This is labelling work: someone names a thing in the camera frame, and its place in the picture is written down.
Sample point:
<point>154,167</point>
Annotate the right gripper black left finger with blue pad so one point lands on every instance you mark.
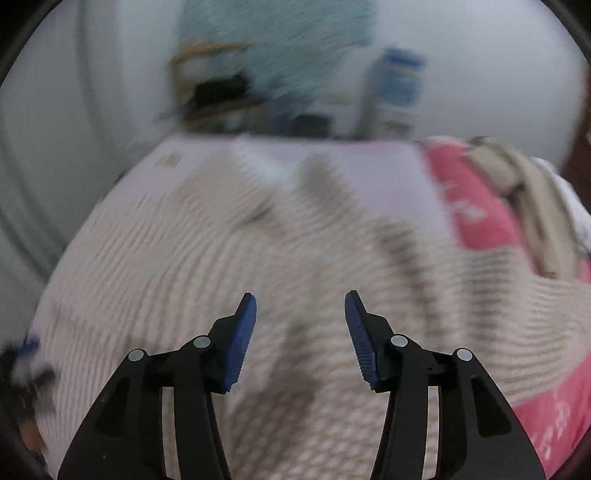
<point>121,436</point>

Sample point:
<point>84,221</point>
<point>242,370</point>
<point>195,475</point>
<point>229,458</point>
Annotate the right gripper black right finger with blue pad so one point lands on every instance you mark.
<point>480,436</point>

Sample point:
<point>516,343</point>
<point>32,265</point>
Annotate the beige white knitted sweater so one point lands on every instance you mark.
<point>154,272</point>

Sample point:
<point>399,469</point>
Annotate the pink floral blanket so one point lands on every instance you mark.
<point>556,420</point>

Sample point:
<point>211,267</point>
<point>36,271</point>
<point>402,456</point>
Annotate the beige folded garment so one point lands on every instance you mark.
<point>545,222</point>

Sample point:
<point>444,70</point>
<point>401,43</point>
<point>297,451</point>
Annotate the white crumpled garment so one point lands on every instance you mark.
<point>580,217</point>

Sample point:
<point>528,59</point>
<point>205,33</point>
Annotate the lilac balloon print bedsheet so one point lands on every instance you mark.
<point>390,178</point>

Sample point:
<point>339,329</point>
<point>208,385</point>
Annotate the blue water dispenser bottle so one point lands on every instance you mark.
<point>392,92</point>

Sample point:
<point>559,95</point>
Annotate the grey window curtain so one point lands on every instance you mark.
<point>64,128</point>

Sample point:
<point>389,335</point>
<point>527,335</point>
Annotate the wooden chair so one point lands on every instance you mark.
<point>184,83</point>

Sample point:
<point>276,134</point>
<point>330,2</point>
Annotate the black item on chair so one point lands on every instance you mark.
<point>219,91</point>

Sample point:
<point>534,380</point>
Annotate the teal patterned hanging cloth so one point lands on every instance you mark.
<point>298,43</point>

